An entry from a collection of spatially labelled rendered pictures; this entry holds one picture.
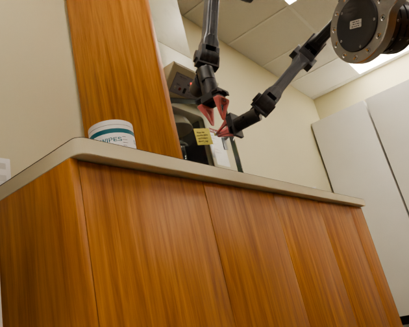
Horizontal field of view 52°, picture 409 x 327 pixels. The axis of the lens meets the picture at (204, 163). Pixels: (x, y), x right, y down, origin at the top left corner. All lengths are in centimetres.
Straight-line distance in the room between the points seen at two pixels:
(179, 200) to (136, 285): 30
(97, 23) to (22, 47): 35
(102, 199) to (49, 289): 21
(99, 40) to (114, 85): 27
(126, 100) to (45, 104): 37
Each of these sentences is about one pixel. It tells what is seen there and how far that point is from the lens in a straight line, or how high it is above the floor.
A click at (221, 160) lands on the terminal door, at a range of 174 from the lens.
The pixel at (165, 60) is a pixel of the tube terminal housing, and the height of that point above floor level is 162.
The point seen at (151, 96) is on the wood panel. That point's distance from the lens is 168.
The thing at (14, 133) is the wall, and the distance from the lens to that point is 180.
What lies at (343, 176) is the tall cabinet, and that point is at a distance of 460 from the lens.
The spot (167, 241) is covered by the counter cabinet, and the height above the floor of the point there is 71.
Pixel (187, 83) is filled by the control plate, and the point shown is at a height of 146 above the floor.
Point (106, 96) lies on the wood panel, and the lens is 190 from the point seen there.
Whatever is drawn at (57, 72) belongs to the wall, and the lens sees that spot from 209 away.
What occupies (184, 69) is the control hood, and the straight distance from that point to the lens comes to 181.
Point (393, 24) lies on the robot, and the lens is 114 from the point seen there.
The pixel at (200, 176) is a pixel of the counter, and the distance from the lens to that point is 123.
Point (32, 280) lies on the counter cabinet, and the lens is 102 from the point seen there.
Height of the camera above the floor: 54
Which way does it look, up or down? 19 degrees up
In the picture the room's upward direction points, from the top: 13 degrees counter-clockwise
